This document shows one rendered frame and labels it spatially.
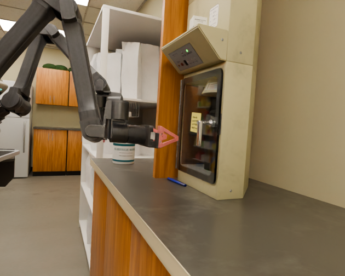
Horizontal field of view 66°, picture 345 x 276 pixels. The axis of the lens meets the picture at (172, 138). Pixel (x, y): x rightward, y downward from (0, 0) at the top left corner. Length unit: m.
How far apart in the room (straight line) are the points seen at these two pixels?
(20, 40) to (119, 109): 0.35
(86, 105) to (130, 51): 1.39
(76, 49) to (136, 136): 0.31
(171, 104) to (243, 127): 0.40
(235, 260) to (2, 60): 0.80
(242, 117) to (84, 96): 0.53
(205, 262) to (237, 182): 0.48
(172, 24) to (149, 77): 1.04
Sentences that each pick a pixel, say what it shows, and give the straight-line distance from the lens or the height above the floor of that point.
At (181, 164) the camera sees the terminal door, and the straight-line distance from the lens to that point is 1.14.
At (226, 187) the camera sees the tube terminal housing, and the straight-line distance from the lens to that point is 0.95.
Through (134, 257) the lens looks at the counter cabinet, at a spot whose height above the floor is 0.77.
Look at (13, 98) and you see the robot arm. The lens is 1.32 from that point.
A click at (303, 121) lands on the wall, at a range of 1.23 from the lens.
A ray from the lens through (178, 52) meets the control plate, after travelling 1.08.
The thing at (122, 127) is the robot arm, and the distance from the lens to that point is 0.80.
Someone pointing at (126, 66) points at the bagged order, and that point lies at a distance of 2.13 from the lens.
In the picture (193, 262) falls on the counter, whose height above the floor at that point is 0.94.
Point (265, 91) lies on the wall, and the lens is 1.40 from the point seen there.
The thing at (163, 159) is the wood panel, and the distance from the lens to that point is 1.22.
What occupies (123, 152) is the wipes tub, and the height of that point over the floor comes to 1.01.
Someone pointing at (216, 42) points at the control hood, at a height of 1.46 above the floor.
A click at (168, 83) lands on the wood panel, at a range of 1.22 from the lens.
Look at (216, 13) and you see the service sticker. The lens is 1.05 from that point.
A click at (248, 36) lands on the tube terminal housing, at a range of 1.00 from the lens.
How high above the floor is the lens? 1.19
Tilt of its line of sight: 3 degrees down
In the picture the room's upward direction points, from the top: 3 degrees clockwise
